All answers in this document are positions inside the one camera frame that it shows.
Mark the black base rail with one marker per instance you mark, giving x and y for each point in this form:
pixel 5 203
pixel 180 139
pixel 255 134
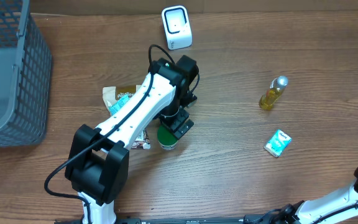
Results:
pixel 220 220

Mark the yellow liquid bottle silver cap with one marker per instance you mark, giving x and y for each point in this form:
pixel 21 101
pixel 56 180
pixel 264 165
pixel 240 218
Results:
pixel 275 91

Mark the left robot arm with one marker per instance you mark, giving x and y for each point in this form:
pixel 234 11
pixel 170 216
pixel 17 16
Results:
pixel 100 156

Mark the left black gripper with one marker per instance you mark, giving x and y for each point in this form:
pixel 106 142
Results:
pixel 173 124

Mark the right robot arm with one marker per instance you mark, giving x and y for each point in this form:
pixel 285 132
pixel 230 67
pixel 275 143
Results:
pixel 335 207

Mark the snack packet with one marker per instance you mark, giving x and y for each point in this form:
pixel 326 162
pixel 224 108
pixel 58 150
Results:
pixel 114 93

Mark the grey plastic shopping basket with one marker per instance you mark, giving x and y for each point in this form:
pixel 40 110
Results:
pixel 25 76

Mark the green lid white jar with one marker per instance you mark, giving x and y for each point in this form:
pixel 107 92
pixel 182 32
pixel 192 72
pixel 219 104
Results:
pixel 166 139

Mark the teal tissue pack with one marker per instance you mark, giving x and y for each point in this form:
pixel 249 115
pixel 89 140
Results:
pixel 277 143
pixel 113 108

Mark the white barcode scanner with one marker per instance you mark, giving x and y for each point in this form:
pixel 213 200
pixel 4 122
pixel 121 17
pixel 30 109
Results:
pixel 177 27

